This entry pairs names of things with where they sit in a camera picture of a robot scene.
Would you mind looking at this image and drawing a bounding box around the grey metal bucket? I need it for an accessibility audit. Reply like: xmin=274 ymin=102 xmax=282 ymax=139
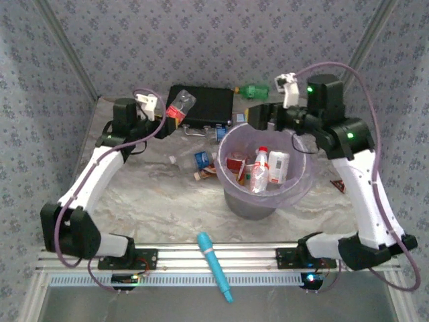
xmin=223 ymin=187 xmax=281 ymax=221

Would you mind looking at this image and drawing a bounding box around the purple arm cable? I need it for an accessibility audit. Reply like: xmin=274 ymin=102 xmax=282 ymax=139
xmin=53 ymin=87 xmax=168 ymax=293
xmin=294 ymin=62 xmax=422 ymax=292

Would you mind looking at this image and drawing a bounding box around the red cap clear bottle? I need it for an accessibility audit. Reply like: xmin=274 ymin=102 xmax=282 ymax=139
xmin=249 ymin=146 xmax=271 ymax=195

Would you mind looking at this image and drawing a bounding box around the teal handheld tool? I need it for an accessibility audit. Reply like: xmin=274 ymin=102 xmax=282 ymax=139
xmin=196 ymin=231 xmax=235 ymax=304

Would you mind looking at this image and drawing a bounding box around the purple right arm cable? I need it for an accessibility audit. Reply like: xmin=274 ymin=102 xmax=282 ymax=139
xmin=294 ymin=62 xmax=422 ymax=292

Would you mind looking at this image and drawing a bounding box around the clear bottle white cap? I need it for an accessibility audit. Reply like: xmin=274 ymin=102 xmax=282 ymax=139
xmin=169 ymin=156 xmax=198 ymax=170

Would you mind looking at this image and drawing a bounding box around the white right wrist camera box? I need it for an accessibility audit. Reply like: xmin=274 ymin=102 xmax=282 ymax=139
xmin=273 ymin=72 xmax=300 ymax=109

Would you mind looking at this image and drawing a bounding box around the slotted cable duct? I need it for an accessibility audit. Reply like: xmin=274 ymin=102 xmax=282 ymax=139
xmin=48 ymin=272 xmax=306 ymax=288

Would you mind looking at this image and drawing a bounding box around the green plastic bottle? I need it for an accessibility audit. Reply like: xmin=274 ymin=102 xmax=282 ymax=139
xmin=233 ymin=83 xmax=271 ymax=101

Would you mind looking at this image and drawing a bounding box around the red white label bottle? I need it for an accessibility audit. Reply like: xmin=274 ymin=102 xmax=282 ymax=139
xmin=226 ymin=151 xmax=249 ymax=174

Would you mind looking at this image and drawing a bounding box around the red label crushed bottle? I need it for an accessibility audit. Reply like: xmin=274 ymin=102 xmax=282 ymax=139
xmin=166 ymin=89 xmax=198 ymax=122

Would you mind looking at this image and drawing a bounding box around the aluminium rail frame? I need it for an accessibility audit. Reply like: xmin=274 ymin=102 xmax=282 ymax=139
xmin=36 ymin=243 xmax=402 ymax=273

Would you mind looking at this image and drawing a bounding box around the grey bin with purple liner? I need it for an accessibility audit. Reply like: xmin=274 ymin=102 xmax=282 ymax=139
xmin=214 ymin=122 xmax=314 ymax=207

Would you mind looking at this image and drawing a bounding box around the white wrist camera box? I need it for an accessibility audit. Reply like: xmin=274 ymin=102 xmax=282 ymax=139
xmin=273 ymin=72 xmax=300 ymax=109
xmin=134 ymin=93 xmax=158 ymax=122

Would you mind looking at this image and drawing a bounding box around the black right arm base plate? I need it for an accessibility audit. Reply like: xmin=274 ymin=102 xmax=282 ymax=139
xmin=275 ymin=248 xmax=338 ymax=270

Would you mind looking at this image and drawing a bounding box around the squat blue label bottle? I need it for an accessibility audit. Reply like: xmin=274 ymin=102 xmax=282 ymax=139
xmin=209 ymin=124 xmax=229 ymax=144

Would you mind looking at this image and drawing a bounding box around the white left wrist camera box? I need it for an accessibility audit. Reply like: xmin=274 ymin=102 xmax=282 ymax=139
xmin=134 ymin=93 xmax=158 ymax=122

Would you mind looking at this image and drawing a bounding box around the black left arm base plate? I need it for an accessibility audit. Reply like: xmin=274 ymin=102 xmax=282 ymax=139
xmin=97 ymin=248 xmax=158 ymax=271

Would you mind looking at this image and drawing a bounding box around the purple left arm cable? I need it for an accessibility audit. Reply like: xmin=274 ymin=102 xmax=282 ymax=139
xmin=53 ymin=87 xmax=168 ymax=293

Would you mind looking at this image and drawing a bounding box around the small black controller board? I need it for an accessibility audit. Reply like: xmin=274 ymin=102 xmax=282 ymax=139
xmin=300 ymin=272 xmax=324 ymax=292
xmin=111 ymin=273 xmax=140 ymax=291

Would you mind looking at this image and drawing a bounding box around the aluminium corner post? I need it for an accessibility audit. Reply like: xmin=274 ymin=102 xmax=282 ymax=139
xmin=33 ymin=0 xmax=101 ymax=101
xmin=330 ymin=0 xmax=400 ymax=103

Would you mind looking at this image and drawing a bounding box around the black hard case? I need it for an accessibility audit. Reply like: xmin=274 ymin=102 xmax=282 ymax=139
xmin=166 ymin=85 xmax=235 ymax=138

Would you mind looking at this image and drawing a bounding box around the blue label clear bottle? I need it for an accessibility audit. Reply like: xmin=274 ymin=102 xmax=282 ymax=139
xmin=194 ymin=151 xmax=219 ymax=168

